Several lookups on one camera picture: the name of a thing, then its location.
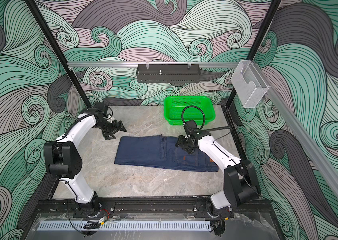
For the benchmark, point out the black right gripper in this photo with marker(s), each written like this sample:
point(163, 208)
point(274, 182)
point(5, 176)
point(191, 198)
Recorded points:
point(180, 139)

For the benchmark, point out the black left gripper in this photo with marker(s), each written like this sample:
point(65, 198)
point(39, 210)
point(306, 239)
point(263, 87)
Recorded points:
point(116, 128)

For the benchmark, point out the dark blue denim trousers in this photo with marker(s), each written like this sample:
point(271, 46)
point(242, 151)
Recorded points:
point(161, 152)

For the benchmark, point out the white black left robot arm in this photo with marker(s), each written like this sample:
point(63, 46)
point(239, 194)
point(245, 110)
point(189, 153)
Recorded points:
point(63, 160)

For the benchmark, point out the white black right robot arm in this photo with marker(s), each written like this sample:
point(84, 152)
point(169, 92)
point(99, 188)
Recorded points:
point(240, 183)

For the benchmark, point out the green plastic laundry basket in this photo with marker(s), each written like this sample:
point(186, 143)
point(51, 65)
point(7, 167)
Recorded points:
point(197, 108)

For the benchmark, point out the clear plastic wall holder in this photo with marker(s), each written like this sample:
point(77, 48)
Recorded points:
point(249, 83)

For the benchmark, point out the aluminium rail back wall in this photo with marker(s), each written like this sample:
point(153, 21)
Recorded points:
point(114, 64)

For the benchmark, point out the aluminium rail wall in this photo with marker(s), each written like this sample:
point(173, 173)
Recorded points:
point(114, 64)
point(308, 144)

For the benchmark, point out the black corner frame post left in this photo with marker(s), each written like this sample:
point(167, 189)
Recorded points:
point(32, 6)

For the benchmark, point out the black corner frame post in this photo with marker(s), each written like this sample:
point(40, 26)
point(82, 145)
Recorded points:
point(274, 5)
point(32, 6)

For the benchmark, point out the white slotted cable duct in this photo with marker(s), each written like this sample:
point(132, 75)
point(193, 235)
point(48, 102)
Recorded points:
point(127, 226)

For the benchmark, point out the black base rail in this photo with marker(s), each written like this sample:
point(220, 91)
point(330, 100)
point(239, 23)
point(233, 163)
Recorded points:
point(198, 207)

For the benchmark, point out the aluminium rail right wall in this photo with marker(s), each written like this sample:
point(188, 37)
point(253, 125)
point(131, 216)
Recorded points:
point(308, 144)

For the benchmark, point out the black corner frame post right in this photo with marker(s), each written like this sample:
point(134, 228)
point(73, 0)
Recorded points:
point(274, 5)

